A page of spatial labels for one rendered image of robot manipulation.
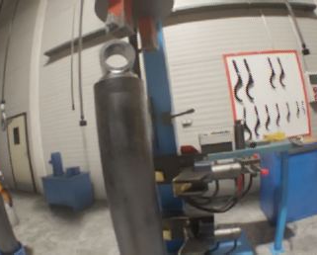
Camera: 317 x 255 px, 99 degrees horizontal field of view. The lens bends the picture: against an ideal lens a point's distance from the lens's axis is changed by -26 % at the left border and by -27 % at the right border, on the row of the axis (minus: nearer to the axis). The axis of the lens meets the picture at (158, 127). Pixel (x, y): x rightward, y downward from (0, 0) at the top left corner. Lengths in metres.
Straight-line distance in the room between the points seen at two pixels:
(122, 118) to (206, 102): 2.50
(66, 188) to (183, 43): 3.22
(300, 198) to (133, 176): 2.02
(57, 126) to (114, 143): 3.64
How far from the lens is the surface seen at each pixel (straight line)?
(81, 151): 3.84
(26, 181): 5.53
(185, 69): 3.18
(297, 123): 3.47
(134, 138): 0.64
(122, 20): 1.05
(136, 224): 0.72
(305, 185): 2.33
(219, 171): 1.14
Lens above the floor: 1.26
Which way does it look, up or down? 1 degrees up
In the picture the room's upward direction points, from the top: 7 degrees counter-clockwise
